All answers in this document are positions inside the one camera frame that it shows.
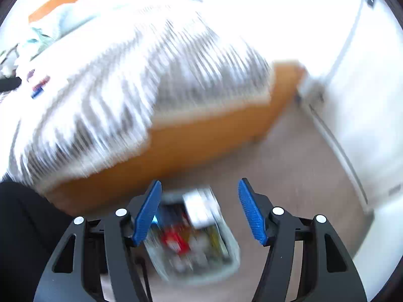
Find brown checked bedsheet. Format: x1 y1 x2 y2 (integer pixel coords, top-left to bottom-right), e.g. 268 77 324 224
6 0 273 192

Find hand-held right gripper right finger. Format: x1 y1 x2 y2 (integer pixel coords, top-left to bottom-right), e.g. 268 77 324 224
238 178 367 302

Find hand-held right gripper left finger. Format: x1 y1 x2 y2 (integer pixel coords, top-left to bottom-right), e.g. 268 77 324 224
33 180 162 302

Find wooden bed frame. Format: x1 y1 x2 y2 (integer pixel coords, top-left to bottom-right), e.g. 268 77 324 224
28 0 307 217

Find light blue pillow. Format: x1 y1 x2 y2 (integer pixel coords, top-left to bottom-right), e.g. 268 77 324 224
38 0 108 38

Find waste bin with green bag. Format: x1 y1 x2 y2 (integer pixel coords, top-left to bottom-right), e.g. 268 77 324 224
143 189 241 285

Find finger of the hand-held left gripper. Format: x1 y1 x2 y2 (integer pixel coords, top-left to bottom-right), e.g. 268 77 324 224
0 77 22 92

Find white wardrobe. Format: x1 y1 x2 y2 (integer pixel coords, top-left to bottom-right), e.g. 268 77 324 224
296 0 403 258

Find person's black trousers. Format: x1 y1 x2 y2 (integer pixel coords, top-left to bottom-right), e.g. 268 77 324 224
0 179 104 302

